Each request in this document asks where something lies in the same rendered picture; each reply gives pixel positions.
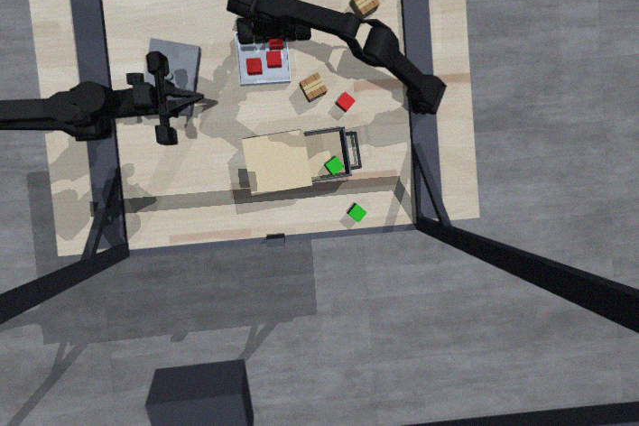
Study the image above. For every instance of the green block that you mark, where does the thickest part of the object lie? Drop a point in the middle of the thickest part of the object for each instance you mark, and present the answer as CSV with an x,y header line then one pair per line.
x,y
356,212
334,165

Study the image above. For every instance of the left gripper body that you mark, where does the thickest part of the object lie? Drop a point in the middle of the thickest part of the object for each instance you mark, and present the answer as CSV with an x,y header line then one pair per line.
x,y
165,134

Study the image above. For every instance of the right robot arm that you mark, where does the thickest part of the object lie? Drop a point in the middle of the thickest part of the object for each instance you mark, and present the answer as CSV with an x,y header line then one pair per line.
x,y
381,48

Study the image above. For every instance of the red block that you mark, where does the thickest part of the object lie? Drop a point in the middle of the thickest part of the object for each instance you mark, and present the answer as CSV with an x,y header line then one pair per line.
x,y
345,102
274,59
276,44
254,66

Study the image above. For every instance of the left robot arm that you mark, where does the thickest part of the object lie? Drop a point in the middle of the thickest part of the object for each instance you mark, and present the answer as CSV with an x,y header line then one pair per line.
x,y
64,110

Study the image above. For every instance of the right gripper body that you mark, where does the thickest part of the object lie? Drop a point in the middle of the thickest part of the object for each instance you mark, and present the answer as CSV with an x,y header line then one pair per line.
x,y
245,32

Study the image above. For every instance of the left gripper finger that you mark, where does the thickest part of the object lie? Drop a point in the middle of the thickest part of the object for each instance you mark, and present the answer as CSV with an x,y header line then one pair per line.
x,y
180,104
172,91

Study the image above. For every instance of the brown cardboard box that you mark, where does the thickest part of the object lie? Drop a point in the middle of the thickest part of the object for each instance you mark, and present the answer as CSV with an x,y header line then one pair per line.
x,y
313,87
363,8

